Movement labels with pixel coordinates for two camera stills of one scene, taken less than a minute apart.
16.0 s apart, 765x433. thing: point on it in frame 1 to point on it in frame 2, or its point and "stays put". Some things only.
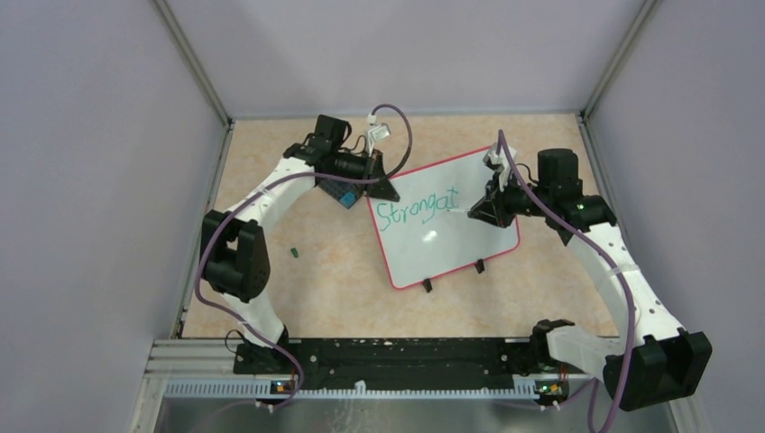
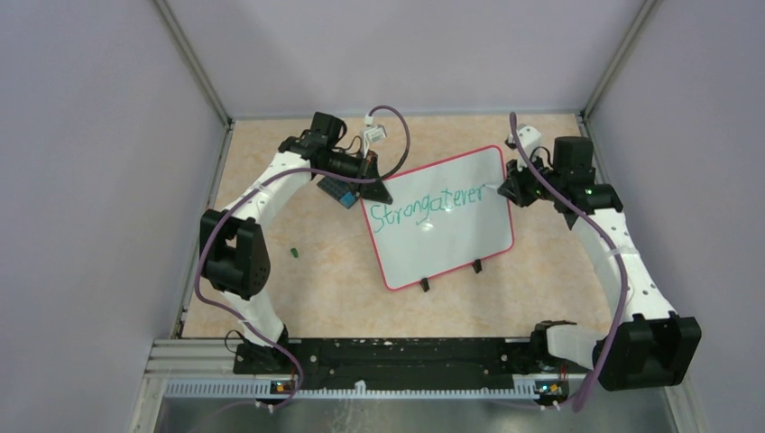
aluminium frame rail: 191,359 stays put
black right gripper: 493,207 to 513,188
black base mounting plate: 287,363 stays put
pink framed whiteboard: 427,235 stays put
